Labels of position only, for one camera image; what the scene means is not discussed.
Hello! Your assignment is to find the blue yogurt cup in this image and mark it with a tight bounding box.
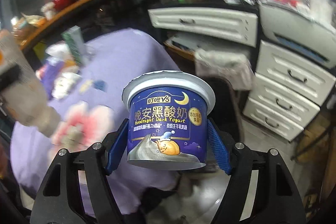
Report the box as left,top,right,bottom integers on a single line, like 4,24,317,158
122,71,216,170

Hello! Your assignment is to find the white drawer cabinet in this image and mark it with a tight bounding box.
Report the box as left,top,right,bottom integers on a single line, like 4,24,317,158
243,41,335,141

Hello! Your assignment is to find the purple floral tablecloth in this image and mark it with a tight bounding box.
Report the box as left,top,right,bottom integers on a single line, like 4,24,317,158
10,28,179,215

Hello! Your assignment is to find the white printer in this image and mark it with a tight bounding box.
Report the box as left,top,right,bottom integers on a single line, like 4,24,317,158
259,1,335,69

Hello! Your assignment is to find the white wide desk drawer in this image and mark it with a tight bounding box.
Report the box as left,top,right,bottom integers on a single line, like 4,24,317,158
148,7,258,47

